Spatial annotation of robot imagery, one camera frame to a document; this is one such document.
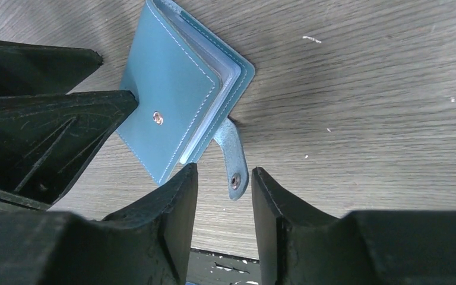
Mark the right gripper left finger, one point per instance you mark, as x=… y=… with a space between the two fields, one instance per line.
x=146 y=242

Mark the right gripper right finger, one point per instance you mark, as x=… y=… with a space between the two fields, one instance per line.
x=300 y=244

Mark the blue card holder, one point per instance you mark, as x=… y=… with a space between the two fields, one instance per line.
x=186 y=81

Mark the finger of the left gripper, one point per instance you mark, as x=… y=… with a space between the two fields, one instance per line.
x=35 y=69
x=47 y=141

